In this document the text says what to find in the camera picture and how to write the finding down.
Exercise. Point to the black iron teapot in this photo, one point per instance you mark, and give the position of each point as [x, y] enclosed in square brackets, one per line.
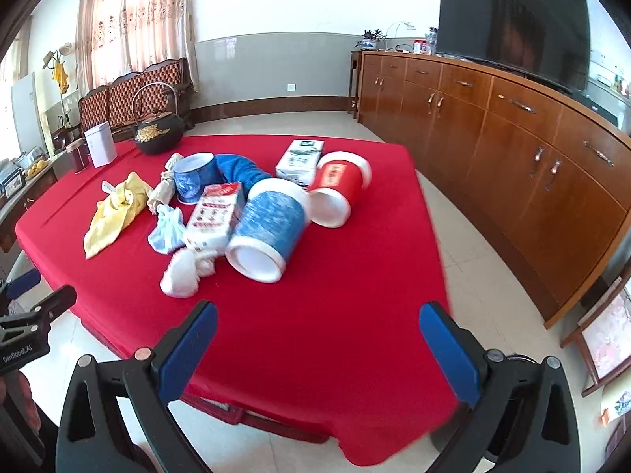
[157, 138]

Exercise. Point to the small potted plant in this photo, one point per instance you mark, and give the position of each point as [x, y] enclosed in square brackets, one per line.
[368, 42]

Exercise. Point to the light blue cloth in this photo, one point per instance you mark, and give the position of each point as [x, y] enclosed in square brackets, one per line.
[167, 234]

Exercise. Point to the black television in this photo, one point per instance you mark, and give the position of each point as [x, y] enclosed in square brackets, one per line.
[512, 19]

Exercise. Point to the white green carton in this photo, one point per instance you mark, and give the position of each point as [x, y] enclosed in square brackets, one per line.
[296, 162]

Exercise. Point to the small blue paper cup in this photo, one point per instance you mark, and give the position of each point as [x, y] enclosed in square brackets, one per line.
[197, 177]

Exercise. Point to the beige paper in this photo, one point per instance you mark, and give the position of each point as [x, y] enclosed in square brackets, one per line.
[162, 192]

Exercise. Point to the yellow cloth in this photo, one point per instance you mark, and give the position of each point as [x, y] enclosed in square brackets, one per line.
[116, 212]

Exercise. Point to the red white carton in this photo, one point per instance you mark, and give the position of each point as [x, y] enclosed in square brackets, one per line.
[214, 217]

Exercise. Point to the red paper tub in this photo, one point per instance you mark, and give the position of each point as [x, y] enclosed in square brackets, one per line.
[340, 182]

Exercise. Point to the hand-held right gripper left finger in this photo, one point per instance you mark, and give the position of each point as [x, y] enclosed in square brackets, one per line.
[190, 350]

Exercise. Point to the dark red canister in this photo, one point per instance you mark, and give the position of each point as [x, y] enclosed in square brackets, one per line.
[78, 157]

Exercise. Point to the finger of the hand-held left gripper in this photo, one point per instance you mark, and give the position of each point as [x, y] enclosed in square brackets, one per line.
[23, 283]
[52, 301]

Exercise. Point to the white refrigerator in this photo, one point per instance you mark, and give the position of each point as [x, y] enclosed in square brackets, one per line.
[27, 113]

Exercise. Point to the low wooden side cabinet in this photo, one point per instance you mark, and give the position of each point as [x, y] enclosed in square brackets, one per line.
[19, 217]

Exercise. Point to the red tablecloth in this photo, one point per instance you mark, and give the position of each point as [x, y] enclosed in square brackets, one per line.
[320, 330]

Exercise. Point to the pink patterned curtain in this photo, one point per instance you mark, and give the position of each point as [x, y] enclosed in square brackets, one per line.
[138, 19]

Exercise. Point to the wooden shelf stand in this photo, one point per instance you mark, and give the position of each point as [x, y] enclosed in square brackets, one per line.
[574, 327]

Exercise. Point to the white tin box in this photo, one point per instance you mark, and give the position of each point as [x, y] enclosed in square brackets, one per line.
[101, 145]

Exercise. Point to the black set-top box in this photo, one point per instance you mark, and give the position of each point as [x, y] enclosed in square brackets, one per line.
[599, 108]

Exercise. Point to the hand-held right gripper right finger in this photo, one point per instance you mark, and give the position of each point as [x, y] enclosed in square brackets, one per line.
[451, 359]

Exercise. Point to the wooden sideboard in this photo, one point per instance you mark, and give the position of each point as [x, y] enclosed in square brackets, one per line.
[493, 157]

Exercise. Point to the wooden bench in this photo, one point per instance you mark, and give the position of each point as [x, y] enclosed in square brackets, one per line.
[123, 93]

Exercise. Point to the grey blue box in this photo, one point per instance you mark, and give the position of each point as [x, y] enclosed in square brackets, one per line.
[12, 180]

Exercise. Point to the cream cardboard box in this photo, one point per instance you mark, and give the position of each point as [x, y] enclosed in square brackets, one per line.
[618, 406]

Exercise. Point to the plate of oranges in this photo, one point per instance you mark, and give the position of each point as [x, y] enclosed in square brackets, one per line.
[37, 167]

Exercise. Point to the clear bottle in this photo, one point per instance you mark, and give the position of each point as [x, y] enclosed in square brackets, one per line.
[431, 42]

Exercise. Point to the large blue paper tub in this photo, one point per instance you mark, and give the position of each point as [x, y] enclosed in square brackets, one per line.
[271, 221]

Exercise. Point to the floral panel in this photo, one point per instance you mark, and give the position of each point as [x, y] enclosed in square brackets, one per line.
[611, 335]

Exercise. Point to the coat rack with yellow garment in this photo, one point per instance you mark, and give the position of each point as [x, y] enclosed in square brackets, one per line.
[60, 76]

